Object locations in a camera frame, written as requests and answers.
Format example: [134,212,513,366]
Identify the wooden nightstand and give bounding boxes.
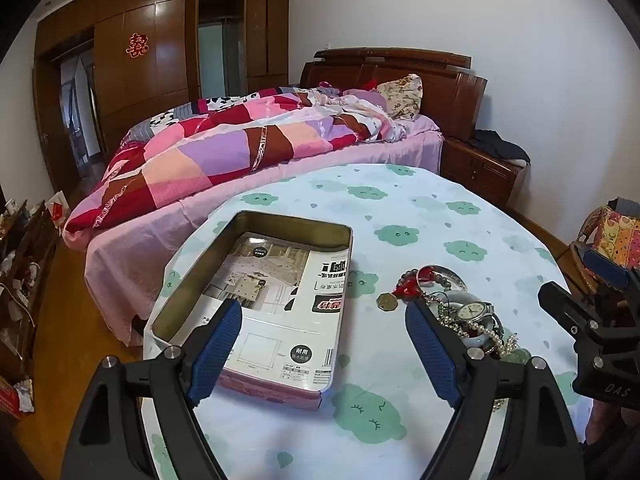
[440,135,531,211]

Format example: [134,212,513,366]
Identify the thin silver bangle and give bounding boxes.
[430,265,471,291]

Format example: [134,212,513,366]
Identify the printed paper sheet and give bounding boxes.
[200,230,349,393]

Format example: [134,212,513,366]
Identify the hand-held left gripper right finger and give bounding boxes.
[404,300,586,480]

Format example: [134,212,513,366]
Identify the dark clothes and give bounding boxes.
[470,129,531,165]

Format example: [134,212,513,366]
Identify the pearl necklace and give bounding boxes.
[435,305,521,358]

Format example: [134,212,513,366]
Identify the red and white paper bag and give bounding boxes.
[46,191,71,231]

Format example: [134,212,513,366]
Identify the red paper decoration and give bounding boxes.
[126,33,150,59]

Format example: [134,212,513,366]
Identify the pale jade bangle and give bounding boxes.
[439,289,503,350]

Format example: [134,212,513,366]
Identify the wooden wardrobe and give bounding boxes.
[32,0,291,191]

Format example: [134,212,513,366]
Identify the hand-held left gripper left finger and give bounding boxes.
[60,299,244,480]

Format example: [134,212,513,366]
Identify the cloud print tablecloth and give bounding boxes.
[141,162,591,480]

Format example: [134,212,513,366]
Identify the bed with pink sheet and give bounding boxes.
[82,112,446,348]

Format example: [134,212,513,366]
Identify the rectangular metal tin box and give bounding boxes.
[143,210,354,411]

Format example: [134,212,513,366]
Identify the red string pendant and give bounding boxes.
[395,267,438,301]

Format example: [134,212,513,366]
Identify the cluttered wooden shelf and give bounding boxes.
[0,200,61,386]

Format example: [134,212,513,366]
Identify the silver wristwatch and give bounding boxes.
[440,300,501,331]

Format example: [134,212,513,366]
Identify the colourful patterned cushion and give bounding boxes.
[575,200,640,281]

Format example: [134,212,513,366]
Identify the patchwork quilt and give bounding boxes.
[64,86,408,233]

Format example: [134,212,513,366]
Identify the floral pillow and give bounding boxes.
[376,74,423,121]

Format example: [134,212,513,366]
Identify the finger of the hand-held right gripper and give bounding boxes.
[570,241,640,301]
[538,281,640,361]

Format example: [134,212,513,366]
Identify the wooden headboard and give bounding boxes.
[299,47,488,143]

